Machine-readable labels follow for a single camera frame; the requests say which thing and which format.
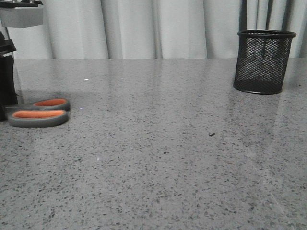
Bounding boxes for silver grey gripper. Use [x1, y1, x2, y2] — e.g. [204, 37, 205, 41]
[0, 0, 43, 121]

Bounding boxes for grey orange handled scissors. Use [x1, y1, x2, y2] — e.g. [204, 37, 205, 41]
[0, 98, 71, 128]

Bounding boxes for black mesh pen bucket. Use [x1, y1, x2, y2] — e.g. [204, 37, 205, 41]
[233, 30, 296, 95]

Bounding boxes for grey curtain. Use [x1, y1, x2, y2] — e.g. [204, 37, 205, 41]
[1, 0, 307, 59]

